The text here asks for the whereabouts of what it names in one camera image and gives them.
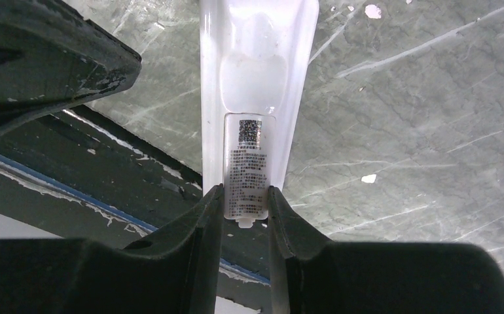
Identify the white remote control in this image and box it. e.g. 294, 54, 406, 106
199, 1, 319, 191

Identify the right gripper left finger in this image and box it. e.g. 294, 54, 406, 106
0, 185, 224, 313

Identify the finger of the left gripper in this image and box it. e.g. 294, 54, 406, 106
0, 1, 141, 136

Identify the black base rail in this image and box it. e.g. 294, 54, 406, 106
0, 103, 272, 314

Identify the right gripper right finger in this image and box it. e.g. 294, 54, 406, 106
268, 187, 504, 313

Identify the white battery cover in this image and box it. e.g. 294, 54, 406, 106
223, 113, 276, 229

